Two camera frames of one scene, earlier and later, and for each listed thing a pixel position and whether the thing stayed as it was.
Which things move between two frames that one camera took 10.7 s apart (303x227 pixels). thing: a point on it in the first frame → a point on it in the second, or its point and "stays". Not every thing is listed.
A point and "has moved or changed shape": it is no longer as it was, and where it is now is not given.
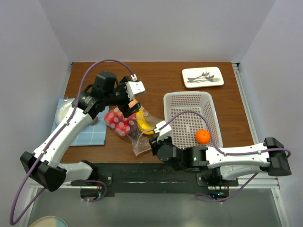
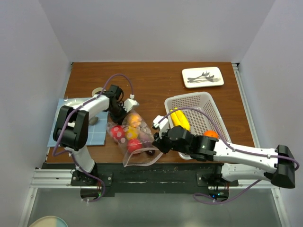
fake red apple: (111, 118) → (118, 132)
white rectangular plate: (195, 77) stays
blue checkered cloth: (94, 134) stays
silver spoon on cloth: (93, 122) stays
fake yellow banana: (147, 127) → (179, 118)
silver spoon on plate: (202, 74) stays
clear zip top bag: (135, 128) has moved or changed shape
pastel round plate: (49, 221) stays
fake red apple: (122, 125) → (133, 144)
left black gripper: (126, 112) → (119, 120)
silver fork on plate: (213, 80) stays
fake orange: (202, 136) has moved or changed shape
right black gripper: (155, 144) → (158, 143)
